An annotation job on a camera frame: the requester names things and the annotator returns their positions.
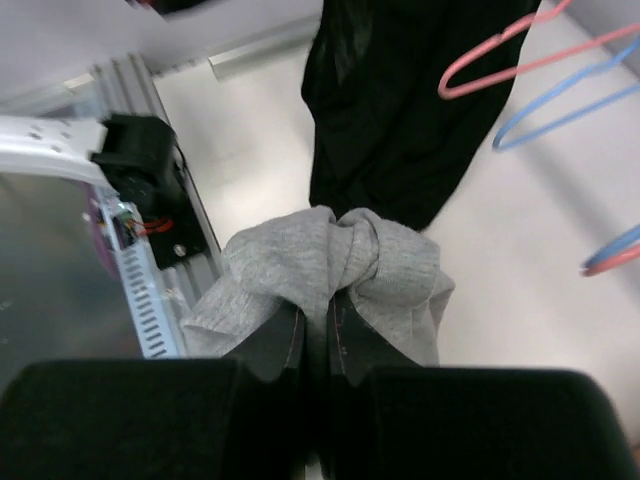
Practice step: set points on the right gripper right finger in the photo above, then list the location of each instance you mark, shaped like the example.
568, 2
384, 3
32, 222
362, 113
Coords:
393, 419

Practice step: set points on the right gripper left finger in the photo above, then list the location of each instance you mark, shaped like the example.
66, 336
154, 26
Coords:
236, 417

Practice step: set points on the grey tank top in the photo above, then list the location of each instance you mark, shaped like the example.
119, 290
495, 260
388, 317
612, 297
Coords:
391, 273

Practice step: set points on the black tank top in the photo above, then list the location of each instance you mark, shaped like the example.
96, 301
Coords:
384, 139

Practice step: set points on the blue hanger of red top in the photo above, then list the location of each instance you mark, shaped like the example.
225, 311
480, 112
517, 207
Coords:
614, 247

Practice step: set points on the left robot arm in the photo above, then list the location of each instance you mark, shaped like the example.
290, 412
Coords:
50, 150

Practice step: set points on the slotted cable duct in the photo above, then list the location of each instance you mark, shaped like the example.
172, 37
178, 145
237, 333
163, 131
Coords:
144, 286

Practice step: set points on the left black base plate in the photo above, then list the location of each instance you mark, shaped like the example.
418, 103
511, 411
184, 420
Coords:
174, 238

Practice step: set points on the front aluminium rail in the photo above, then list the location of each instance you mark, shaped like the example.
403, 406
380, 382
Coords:
125, 86

